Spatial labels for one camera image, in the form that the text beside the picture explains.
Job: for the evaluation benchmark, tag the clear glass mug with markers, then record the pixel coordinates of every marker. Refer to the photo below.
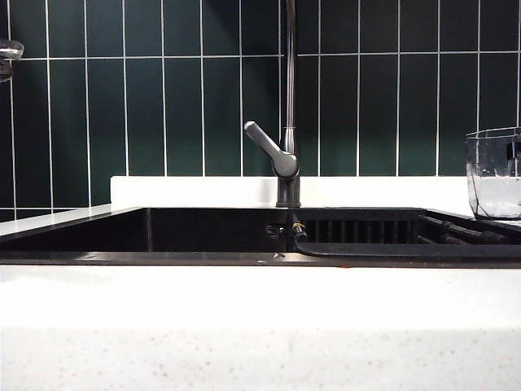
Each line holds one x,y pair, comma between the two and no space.
9,51

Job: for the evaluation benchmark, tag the sink overflow fitting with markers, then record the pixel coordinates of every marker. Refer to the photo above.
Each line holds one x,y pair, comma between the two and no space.
276,229

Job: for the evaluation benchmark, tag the dark metal gooseneck faucet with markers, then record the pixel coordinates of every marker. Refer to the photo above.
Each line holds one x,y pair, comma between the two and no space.
290,81

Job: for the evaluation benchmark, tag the black sink basin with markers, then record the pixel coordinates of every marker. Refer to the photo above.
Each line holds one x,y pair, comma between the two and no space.
122,235

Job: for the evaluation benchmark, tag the small black nozzle yellow band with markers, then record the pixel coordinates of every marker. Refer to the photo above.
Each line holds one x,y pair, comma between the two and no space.
299,230

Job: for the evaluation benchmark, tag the black slatted drain rack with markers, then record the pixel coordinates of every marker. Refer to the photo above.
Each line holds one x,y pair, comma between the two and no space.
386,248

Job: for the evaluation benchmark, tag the clear plastic container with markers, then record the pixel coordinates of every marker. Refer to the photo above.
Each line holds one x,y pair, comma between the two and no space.
488,191

